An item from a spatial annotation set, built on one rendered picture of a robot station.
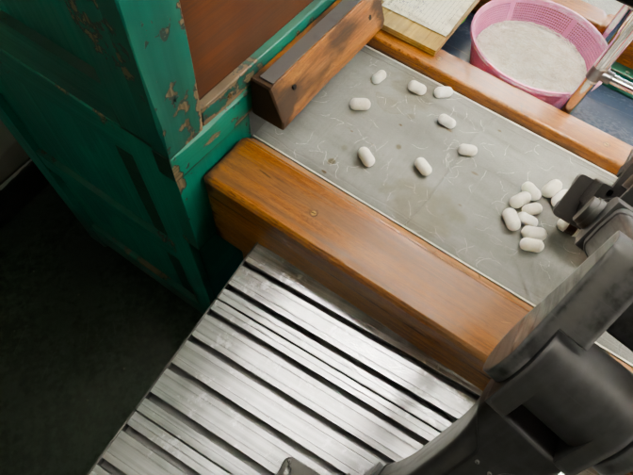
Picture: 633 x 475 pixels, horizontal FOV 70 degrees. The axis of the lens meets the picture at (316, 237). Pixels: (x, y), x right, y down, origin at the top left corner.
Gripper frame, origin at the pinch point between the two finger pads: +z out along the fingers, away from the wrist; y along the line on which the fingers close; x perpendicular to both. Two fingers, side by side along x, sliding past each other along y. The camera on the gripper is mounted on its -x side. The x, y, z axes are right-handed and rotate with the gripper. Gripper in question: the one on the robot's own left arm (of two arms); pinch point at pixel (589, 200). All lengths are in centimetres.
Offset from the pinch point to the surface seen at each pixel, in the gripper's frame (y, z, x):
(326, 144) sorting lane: 39.0, -9.6, 10.7
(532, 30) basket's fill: 21.6, 30.4, -21.5
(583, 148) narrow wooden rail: 3.9, 7.3, -6.2
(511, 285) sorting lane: 4.4, -13.5, 13.9
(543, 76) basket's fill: 15.0, 20.3, -14.1
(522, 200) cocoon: 8.7, -4.9, 4.2
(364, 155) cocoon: 32.6, -10.3, 9.0
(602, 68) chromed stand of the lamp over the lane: 8.9, 5.7, -17.3
